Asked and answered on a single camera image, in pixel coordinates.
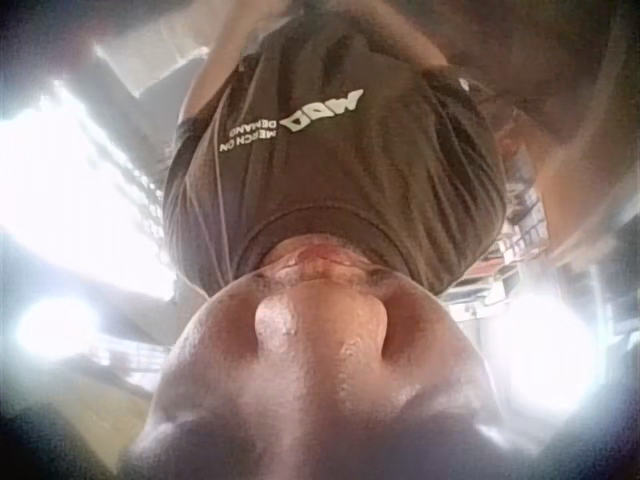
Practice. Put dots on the cluttered storage shelf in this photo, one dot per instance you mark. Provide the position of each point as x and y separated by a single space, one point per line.
520 235

